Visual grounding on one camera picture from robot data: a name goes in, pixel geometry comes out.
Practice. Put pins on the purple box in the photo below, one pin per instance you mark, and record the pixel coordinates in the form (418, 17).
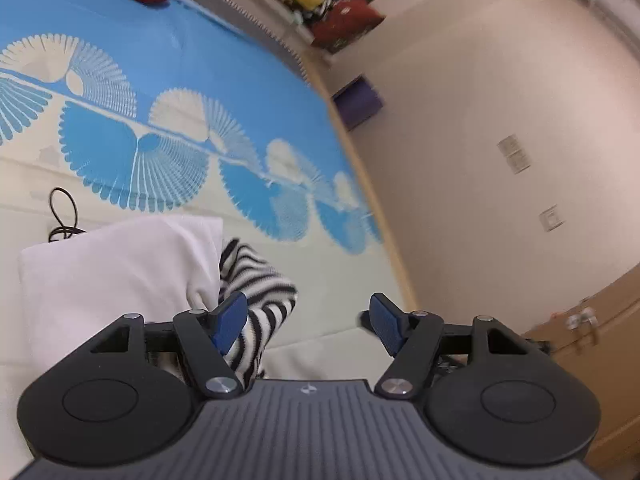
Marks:
(359, 105)

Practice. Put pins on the white wall switch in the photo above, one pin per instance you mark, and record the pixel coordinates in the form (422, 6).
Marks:
(551, 219)

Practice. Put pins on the black white striped hoodie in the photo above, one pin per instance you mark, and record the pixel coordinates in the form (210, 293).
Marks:
(100, 275)

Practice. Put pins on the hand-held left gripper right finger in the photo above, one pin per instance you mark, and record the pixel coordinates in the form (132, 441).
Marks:
(387, 322)

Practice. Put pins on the wooden cabinet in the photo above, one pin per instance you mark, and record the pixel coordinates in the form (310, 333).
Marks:
(610, 360)

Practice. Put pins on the blue cream patterned bed mat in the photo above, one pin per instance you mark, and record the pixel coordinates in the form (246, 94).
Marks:
(200, 60)

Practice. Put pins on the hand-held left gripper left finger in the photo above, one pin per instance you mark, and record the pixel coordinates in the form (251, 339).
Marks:
(229, 322)

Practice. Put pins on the wooden bed frame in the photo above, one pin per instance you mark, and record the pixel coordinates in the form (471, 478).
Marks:
(350, 160)

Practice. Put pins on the white air conditioner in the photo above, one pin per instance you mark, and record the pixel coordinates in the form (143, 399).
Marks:
(617, 2)

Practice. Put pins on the dark red bag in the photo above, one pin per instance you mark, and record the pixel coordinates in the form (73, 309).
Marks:
(345, 22)

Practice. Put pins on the white wall socket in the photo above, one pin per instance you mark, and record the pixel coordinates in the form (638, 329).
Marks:
(509, 145)
(520, 162)

